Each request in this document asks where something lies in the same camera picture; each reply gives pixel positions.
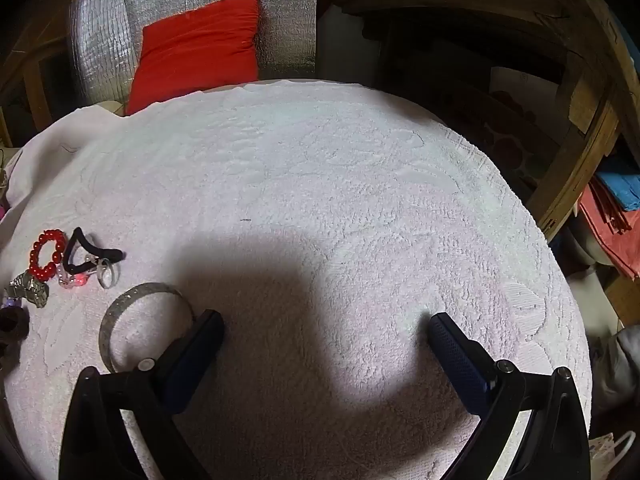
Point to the wooden furniture frame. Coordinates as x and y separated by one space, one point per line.
580 105

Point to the pale pink bedsheet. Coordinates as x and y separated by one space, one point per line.
45 145

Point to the silver metal bangle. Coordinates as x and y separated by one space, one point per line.
145 287

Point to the silver foil insulation sheet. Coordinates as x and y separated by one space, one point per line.
290 20

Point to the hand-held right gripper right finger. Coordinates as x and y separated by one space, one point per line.
457 360

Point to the grey cloth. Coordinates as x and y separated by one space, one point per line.
620 360

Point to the red pillow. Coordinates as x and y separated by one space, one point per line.
200 50

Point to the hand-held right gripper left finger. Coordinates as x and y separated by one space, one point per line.
192 365

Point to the white textured towel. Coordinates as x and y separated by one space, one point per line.
325 185

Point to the blue folded cloth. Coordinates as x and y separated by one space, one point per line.
620 185

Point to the white paper bag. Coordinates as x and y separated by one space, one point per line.
607 452

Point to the dark scrunchie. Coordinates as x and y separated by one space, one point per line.
12 327

